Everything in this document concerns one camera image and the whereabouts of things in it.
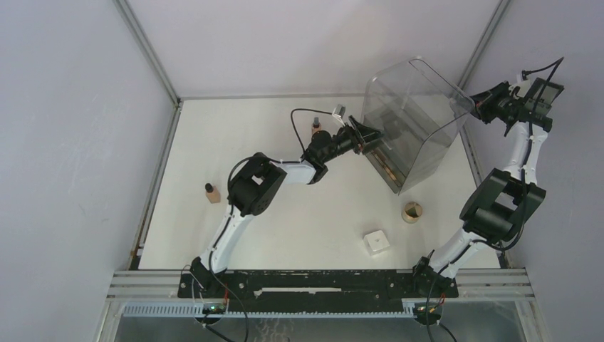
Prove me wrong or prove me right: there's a clear acrylic organizer box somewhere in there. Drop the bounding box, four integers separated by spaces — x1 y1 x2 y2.
362 56 475 195

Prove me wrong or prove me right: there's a gold round jar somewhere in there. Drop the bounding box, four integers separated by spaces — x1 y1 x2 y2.
401 202 423 224

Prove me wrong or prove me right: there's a square foundation bottle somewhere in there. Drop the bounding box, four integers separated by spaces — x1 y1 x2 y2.
204 183 221 204

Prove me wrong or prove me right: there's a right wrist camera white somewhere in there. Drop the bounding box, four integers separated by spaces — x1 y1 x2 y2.
514 78 565 115

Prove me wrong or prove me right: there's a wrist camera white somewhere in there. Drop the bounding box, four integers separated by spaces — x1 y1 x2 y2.
514 78 565 115
331 104 346 126

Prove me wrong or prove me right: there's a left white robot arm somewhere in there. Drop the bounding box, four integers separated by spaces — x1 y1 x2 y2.
189 117 385 297

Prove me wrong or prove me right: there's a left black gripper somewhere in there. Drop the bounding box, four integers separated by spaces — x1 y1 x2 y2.
321 115 388 164

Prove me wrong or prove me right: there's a white cube box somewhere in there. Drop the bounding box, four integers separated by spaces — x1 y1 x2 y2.
363 230 390 256

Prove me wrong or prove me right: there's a foundation bottle with pump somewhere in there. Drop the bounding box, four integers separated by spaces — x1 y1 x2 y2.
311 117 321 135

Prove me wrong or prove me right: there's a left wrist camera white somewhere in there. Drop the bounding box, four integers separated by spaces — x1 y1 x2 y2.
331 104 346 126

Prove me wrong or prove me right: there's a black mounting rail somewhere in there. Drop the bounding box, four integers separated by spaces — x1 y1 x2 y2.
177 267 459 314

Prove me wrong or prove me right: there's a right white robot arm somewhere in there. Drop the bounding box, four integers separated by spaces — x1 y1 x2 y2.
411 78 565 299

